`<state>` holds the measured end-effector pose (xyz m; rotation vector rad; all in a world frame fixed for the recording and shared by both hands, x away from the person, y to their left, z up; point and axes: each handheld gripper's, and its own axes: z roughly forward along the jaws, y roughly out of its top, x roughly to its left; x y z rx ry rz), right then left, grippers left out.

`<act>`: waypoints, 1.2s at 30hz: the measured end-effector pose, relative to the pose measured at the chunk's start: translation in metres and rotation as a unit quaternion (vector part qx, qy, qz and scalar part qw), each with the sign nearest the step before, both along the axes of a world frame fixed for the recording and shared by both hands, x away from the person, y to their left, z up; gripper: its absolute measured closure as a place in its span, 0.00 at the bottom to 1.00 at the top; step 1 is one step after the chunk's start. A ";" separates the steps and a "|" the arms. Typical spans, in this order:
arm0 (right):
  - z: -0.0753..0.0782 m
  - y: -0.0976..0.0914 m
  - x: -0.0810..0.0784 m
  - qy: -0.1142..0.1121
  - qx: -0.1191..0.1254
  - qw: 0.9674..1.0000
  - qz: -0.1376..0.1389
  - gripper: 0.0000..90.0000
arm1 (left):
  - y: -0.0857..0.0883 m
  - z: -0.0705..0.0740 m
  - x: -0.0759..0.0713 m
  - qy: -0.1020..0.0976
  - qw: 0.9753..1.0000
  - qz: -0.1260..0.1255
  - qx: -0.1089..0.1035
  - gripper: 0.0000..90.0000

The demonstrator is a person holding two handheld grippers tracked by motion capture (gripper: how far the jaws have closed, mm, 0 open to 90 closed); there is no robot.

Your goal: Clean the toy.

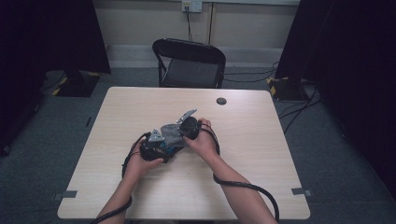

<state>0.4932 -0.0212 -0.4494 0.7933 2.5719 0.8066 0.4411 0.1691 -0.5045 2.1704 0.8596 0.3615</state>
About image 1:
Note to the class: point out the grey terry towel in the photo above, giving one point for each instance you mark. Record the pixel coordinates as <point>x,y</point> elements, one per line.
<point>172,135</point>

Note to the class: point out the black folding chair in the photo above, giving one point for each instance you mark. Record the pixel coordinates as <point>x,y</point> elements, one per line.
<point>190,73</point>

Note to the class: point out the black curtain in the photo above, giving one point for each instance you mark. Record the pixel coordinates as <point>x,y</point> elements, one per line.
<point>351,62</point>
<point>46,37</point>

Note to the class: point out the white wall socket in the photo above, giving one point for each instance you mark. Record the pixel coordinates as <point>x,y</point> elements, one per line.
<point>192,5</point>

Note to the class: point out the black stand base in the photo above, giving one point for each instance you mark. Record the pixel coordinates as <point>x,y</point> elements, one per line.
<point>286,88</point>
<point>77,85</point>

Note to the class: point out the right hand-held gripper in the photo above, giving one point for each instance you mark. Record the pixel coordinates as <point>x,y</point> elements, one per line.
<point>190,127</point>

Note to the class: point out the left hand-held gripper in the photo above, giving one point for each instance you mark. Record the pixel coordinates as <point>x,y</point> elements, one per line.
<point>151,150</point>

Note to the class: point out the person's right hand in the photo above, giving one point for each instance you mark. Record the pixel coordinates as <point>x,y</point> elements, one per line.
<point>205,144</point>

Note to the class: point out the person's left hand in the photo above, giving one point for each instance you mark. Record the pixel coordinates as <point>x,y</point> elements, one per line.
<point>137,165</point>

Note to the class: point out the grey tape strip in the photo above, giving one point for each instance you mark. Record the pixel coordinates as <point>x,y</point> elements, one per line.
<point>301,191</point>
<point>67,194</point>

